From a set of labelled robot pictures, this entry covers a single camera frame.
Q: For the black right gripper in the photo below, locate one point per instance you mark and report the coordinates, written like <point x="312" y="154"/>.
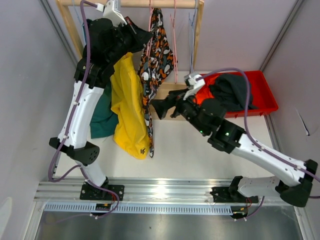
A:
<point x="174" y="99"/>

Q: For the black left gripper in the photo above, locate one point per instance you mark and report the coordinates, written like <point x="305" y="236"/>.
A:
<point x="139" y="36"/>

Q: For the orange camouflage shorts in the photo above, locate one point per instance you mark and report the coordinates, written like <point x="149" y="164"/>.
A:
<point x="154" y="73"/>

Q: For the pink wire hanger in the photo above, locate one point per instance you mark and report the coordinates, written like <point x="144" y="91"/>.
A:
<point x="174" y="43"/>

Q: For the light blue wire hanger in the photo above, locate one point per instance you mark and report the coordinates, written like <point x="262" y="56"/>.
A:
<point x="191" y="35"/>

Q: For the dark navy shorts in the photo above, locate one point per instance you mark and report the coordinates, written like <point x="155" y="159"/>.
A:
<point x="231" y="91"/>

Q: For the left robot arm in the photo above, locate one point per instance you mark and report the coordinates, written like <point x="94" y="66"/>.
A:
<point x="72" y="140"/>

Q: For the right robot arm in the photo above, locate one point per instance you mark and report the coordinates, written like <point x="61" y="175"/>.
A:
<point x="292" y="179"/>

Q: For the yellow shorts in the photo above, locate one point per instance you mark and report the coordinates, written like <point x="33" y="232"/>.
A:
<point x="126" y="102"/>

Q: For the green shorts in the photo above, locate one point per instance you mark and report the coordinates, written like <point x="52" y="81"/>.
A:
<point x="103" y="120"/>

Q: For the blue hanger with green shorts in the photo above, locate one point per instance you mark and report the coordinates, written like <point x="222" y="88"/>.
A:
<point x="75" y="9"/>

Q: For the wooden clothes rack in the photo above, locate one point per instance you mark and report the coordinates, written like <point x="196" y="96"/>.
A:
<point x="197" y="32"/>

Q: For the red plastic bin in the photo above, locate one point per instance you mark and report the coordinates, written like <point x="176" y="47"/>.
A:
<point x="263" y="98"/>

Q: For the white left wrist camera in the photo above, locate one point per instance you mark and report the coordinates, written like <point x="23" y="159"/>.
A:
<point x="111" y="11"/>

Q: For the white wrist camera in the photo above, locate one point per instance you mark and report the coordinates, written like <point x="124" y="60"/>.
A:
<point x="194" y="82"/>
<point x="111" y="11"/>

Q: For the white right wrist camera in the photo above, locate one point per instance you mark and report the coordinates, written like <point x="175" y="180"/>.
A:
<point x="194" y="82"/>

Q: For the aluminium mounting rail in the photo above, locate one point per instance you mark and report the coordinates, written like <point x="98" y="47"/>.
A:
<point x="137" y="190"/>

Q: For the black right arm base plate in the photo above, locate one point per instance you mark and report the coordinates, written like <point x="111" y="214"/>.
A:
<point x="224" y="194"/>

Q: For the slotted cable duct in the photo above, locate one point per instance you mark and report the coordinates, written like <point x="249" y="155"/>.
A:
<point x="207" y="209"/>

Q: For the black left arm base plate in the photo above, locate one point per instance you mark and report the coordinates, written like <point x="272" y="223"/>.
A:
<point x="90" y="193"/>

